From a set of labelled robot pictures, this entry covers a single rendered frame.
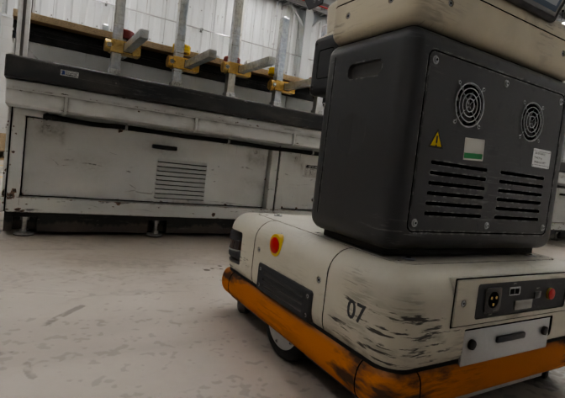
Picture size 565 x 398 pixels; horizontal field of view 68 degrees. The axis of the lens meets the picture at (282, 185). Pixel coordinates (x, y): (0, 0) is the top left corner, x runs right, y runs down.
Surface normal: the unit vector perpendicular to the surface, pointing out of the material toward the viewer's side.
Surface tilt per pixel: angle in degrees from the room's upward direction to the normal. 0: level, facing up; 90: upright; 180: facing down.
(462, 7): 90
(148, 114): 90
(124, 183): 90
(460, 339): 90
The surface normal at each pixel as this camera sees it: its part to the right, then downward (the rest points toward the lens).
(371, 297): -0.86, -0.07
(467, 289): 0.50, 0.11
